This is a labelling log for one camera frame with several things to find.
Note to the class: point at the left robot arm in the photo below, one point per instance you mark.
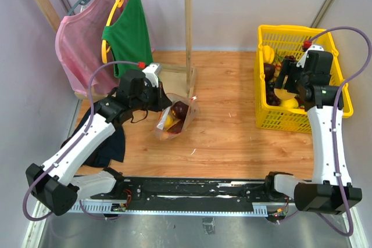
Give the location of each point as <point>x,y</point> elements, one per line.
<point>75,155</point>

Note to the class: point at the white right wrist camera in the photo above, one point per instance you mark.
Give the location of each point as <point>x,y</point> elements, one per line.
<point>308,47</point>

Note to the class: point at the clear zip top bag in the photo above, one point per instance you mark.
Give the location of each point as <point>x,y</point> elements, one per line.
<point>176,118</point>

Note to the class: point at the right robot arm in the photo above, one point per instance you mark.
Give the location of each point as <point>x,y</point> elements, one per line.
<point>325,143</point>

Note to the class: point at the dark grape bunch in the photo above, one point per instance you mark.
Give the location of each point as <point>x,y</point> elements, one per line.
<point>272,99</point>

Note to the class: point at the aluminium rail frame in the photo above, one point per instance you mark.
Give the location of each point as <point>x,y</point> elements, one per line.
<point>109,211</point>

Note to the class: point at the yellow bell pepper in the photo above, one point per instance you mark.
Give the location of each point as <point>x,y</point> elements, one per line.
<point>268,54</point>

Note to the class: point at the yellow plastic basket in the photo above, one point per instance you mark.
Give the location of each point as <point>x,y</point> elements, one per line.
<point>288,40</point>

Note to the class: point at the yellow lemon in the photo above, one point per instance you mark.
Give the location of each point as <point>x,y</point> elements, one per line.
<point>289,104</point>

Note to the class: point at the pink shirt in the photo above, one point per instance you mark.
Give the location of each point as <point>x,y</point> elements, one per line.
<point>78,43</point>

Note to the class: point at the dark navy cloth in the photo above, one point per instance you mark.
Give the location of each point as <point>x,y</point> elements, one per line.
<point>113,148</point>

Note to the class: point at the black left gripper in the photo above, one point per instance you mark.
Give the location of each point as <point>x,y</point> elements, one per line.
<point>161,103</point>

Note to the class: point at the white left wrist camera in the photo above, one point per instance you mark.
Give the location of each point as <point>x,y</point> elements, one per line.
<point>149,73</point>

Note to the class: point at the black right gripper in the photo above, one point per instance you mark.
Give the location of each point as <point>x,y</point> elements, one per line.
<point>288,68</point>

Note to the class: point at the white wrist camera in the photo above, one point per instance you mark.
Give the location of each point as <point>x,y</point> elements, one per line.
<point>308,47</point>
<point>149,73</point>

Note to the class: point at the green tank top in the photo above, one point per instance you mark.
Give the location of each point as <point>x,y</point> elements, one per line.
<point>128,36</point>

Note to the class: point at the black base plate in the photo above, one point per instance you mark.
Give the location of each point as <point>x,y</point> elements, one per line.
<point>195,195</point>

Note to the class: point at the yellow hanger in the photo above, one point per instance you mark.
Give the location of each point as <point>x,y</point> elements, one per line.
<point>105,48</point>

